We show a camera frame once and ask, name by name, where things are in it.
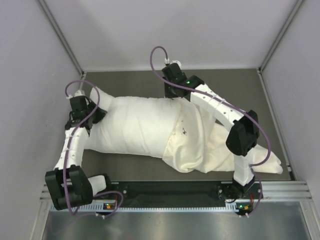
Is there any white pillow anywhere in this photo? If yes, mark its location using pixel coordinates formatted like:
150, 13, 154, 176
84, 88, 181, 158

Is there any cream pillowcase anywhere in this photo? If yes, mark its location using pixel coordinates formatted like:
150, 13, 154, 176
161, 102, 284, 175

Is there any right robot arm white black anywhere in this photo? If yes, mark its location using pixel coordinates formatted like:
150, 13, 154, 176
161, 62, 260, 200

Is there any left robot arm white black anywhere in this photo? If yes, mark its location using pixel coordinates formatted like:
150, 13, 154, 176
45, 95, 114, 211

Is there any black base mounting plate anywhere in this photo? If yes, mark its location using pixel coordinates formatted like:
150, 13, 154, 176
106, 181, 260, 208

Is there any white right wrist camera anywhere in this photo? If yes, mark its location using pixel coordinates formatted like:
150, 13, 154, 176
164, 58, 182, 69

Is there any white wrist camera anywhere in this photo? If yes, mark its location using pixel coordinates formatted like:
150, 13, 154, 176
164, 58, 182, 69
66, 90, 86, 100

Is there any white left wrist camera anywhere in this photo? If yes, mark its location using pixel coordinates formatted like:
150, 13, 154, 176
66, 90, 86, 100

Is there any grey slotted cable duct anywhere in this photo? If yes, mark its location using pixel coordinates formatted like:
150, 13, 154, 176
49, 201, 253, 213

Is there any left aluminium corner post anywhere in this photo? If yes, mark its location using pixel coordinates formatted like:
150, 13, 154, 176
36, 0, 85, 76

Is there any aluminium corner post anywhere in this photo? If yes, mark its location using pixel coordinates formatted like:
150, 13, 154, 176
36, 0, 85, 76
257, 0, 308, 75

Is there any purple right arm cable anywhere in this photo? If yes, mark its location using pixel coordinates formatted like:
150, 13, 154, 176
149, 46, 272, 217

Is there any right aluminium corner post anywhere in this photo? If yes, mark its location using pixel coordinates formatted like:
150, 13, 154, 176
257, 0, 308, 75

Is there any aluminium frame rail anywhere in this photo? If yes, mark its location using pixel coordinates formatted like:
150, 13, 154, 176
39, 181, 313, 205

